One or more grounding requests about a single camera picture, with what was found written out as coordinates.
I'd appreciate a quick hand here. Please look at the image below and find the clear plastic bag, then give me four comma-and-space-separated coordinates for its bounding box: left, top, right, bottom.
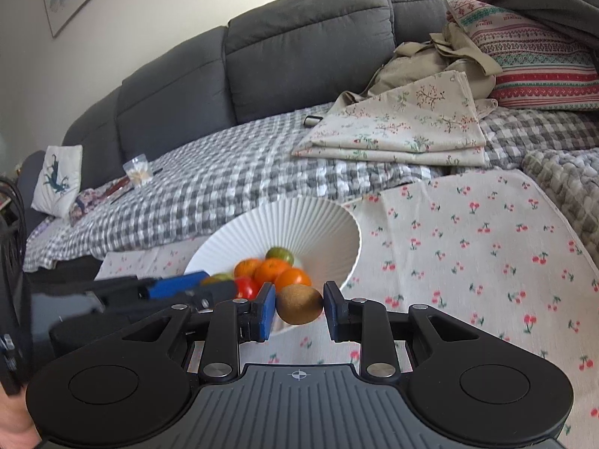
122, 154, 153, 187

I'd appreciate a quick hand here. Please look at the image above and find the green-brown tomato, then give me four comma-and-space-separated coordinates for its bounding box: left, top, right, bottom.
265, 246, 295, 265

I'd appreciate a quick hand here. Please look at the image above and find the beige garment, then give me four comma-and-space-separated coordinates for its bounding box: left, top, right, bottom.
334, 23, 499, 115

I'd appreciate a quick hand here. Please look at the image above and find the striped patterned pillow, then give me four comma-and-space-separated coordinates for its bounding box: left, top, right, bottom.
442, 0, 599, 112

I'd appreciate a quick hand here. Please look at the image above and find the dark floral pouch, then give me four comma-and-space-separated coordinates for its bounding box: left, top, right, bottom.
69, 178, 136, 225

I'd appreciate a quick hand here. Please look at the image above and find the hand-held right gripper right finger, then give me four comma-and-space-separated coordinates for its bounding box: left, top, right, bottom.
323, 281, 478, 382

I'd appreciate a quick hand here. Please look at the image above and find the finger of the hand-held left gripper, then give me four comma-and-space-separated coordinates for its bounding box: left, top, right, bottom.
86, 270, 210, 308
100, 282, 238, 320

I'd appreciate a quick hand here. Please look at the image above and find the red tomato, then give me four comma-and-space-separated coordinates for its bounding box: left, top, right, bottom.
232, 276, 259, 300

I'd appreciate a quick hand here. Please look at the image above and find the folded floral beige cloth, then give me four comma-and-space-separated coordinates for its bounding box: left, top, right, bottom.
291, 70, 488, 168

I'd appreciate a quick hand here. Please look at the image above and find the white cushion with blue print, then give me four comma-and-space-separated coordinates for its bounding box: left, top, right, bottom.
32, 145, 83, 219

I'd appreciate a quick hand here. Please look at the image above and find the grey knitted blanket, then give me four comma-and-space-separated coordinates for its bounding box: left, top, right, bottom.
522, 147, 599, 253

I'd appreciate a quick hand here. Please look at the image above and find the person's left hand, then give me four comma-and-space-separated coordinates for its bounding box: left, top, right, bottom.
0, 390, 43, 449

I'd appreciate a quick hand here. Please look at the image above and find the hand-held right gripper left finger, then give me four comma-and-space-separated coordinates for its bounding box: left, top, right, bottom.
122, 283, 278, 384

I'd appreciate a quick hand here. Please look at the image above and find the grey checked blanket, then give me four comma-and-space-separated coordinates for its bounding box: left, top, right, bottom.
22, 107, 599, 272

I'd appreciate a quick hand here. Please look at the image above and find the brown kiwi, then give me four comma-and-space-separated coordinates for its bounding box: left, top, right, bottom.
276, 284, 325, 326

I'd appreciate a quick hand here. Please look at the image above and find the orange mandarin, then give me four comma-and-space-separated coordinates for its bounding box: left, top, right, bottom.
274, 266, 312, 289
233, 258, 263, 279
253, 259, 292, 288

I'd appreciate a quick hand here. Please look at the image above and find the cherry print cloth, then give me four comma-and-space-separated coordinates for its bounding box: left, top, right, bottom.
96, 168, 599, 449

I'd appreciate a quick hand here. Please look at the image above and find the grey sofa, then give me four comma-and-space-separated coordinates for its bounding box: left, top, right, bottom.
16, 0, 497, 286

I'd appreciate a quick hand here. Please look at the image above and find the white ribbed bowl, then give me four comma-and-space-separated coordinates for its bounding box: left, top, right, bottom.
183, 197, 362, 337

